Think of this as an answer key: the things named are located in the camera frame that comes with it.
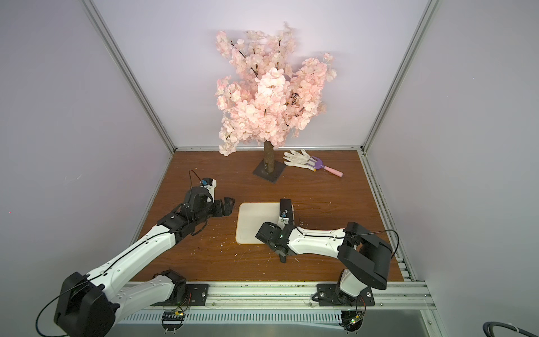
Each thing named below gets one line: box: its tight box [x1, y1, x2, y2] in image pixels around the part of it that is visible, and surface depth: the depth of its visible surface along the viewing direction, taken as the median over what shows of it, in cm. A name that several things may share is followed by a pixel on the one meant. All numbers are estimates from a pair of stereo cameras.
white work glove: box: [282, 148, 318, 173], surface depth 116 cm
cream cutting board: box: [235, 202, 295, 246], surface depth 95 cm
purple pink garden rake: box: [300, 148, 344, 178], surface depth 115 cm
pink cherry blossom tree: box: [214, 22, 337, 183], surface depth 73 cm
